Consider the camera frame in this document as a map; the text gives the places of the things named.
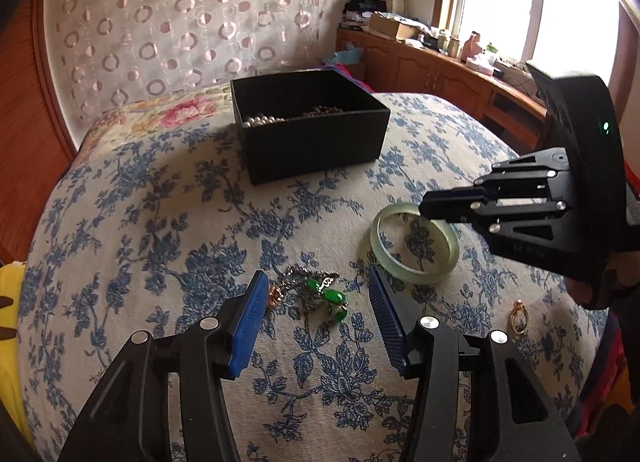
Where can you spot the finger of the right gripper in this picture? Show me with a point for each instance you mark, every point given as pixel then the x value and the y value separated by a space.
pixel 454 205

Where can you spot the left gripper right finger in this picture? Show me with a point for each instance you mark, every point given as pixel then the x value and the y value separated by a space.
pixel 512 417

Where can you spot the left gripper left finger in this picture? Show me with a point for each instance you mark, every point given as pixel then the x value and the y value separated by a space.
pixel 126 416

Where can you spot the green jade bangle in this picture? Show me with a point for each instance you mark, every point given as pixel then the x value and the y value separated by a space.
pixel 432 244

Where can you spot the rose gold flower brooch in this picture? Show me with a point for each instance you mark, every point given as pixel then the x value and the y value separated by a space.
pixel 276 295

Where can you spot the black jewelry box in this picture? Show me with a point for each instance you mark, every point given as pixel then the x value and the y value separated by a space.
pixel 297 123

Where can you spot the wooden sideboard cabinet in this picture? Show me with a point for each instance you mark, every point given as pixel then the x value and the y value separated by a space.
pixel 389 66

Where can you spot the pink figurine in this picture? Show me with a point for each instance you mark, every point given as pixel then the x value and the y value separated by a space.
pixel 471 47

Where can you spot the blue floral white quilt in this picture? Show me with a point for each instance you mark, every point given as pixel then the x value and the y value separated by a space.
pixel 157 234

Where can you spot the teal tissue bag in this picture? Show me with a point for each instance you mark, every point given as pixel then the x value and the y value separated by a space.
pixel 350 55

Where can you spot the cardboard box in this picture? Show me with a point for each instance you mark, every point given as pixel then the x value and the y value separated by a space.
pixel 393 26

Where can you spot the pink floral bed blanket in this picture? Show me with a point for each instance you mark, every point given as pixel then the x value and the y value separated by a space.
pixel 142 119

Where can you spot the wooden headboard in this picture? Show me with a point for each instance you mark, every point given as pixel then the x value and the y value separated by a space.
pixel 36 149

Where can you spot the pink circle lace curtain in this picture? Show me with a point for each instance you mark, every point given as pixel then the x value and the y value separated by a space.
pixel 110 53

